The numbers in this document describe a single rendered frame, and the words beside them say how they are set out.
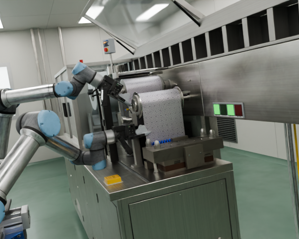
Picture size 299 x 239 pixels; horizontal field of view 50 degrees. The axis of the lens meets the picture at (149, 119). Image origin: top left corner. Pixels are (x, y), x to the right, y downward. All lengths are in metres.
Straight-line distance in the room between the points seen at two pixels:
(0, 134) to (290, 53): 1.48
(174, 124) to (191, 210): 0.48
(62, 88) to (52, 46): 5.74
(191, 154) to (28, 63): 5.92
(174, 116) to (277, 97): 0.68
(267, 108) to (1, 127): 1.36
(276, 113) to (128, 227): 0.82
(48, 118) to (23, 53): 5.90
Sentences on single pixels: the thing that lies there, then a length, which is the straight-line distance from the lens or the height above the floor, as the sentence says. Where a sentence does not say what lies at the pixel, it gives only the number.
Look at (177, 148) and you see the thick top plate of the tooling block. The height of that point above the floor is 1.02.
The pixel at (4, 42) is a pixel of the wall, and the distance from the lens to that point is 7.32.
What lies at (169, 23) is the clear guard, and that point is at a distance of 2.04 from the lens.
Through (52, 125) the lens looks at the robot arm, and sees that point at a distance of 1.42.
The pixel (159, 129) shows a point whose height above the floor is 1.10.
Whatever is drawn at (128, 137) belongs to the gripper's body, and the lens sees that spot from 1.71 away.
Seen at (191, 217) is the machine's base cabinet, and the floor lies 0.68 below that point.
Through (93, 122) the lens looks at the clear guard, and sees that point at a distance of 2.74.
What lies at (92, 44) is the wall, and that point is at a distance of 7.45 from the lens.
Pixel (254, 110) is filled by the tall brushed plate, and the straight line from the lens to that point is 1.45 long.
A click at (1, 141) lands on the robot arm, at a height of 1.16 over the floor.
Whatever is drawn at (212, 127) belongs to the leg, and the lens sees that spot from 2.11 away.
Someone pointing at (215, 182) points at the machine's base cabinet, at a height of 0.82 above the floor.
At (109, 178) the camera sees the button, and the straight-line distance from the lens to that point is 1.63.
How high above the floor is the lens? 1.36
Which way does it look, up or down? 6 degrees down
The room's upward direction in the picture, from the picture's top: 8 degrees counter-clockwise
